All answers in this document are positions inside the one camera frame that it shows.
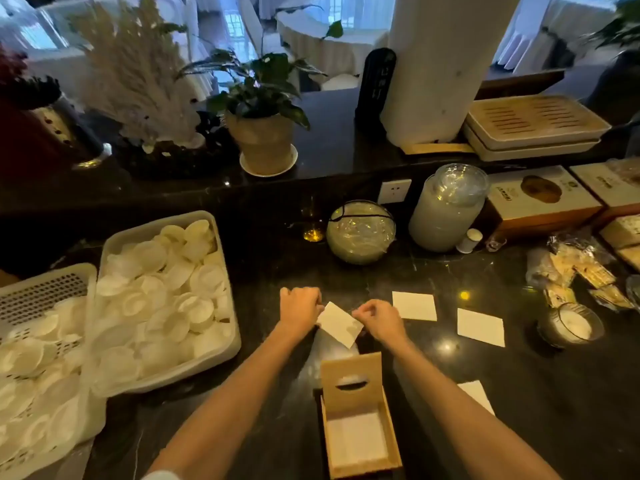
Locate person's left hand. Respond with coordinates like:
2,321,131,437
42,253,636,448
278,287,325,331

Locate person's right hand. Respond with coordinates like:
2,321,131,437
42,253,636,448
351,299,409,344

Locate white paper napkin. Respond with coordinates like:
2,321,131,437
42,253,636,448
392,291,438,322
457,308,506,348
457,380,496,417
316,302,365,349

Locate person's left forearm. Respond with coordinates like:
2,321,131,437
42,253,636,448
147,322,321,480

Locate person's right forearm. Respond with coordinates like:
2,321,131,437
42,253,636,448
382,335,563,480

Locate round glass bowl with film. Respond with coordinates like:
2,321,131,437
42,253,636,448
326,200,397,266

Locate wooden napkin box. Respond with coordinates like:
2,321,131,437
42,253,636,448
320,352,403,480

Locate stack of napkins in box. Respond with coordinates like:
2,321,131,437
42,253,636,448
326,412,390,469

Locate small white bottle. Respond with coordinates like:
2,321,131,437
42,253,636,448
456,228,484,255

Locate white saucer under pot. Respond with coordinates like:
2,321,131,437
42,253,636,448
239,144,299,178

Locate pile of white paper cups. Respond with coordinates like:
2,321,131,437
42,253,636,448
93,220,235,385

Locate small glass cup with candle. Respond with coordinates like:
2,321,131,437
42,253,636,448
538,303,605,349

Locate brown gift box with window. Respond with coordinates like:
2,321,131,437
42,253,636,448
475,166,604,240

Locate pile of clear snack packets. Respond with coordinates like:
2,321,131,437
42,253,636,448
525,230,636,313

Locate green potted plant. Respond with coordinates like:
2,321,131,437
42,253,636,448
177,5,346,176

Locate black oval sign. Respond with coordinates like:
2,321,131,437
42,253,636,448
354,48,397,130

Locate stacked bamboo tea trays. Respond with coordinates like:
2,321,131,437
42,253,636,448
462,94,612,162

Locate white round pillar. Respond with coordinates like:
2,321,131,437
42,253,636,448
380,0,523,147

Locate round table with white cloth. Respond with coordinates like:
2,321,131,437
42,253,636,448
276,10,391,78

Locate beige cardboard box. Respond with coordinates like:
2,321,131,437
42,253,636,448
599,214,640,273

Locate beige gift box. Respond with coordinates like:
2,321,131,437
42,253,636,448
570,160,640,225

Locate white perforated plastic basket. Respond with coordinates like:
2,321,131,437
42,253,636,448
0,263,107,480

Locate heap of white paper cups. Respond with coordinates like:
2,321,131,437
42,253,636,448
0,296,96,465

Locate white dried pampas arrangement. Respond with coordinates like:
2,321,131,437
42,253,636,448
67,0,207,154

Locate dark vase with gold trim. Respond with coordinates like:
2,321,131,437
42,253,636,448
20,77,113,171

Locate white wall power socket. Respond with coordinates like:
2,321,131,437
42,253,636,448
377,179,413,205

